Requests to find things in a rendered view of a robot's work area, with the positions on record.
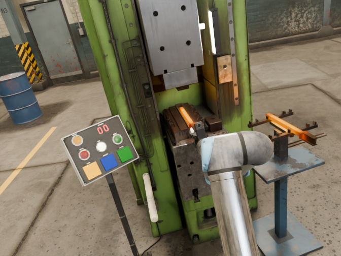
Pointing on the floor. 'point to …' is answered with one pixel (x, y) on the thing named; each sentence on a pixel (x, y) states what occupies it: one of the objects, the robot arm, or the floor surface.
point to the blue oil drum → (19, 98)
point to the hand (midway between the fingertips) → (193, 126)
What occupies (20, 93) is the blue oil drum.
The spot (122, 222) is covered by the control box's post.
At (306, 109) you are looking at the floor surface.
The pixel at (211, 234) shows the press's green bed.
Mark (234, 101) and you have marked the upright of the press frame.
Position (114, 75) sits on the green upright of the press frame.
